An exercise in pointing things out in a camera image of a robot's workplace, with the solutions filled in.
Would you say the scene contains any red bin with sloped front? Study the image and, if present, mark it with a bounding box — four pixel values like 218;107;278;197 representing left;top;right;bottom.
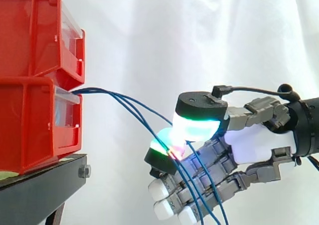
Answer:
0;0;86;84

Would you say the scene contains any black coiled cable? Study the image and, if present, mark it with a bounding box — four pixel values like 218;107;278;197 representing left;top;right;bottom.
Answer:
277;83;299;103

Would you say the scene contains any thin black cable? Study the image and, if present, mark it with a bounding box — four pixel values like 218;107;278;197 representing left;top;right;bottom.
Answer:
308;155;319;172
211;85;287;98

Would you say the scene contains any black stand with green tape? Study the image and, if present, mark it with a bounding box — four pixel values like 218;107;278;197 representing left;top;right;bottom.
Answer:
0;153;92;225

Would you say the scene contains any blue cable bundle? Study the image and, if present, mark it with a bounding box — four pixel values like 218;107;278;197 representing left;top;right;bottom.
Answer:
71;86;230;225

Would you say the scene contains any red bin with cable outlet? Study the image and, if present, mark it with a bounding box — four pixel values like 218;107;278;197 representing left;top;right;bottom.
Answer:
0;76;83;176

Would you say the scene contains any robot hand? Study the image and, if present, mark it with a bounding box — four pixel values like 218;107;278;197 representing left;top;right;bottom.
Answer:
144;90;299;225

